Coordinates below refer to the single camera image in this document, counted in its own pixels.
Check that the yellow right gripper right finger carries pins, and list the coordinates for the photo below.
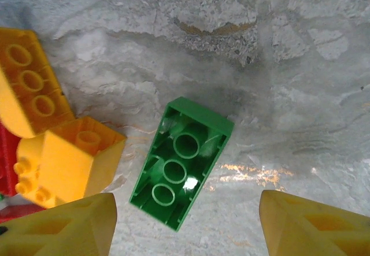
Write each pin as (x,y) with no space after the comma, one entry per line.
(286,227)

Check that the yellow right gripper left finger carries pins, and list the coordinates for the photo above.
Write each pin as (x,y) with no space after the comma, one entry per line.
(86,230)

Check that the green lego brick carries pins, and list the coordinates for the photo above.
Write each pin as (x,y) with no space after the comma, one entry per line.
(202,114)

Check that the short yellow lego brick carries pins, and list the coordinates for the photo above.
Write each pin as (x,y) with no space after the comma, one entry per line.
(66,163)

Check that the red lego brick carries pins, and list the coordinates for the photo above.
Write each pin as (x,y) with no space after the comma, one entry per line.
(7,163)

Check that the long yellow lego brick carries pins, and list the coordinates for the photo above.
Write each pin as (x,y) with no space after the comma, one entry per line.
(11,105)

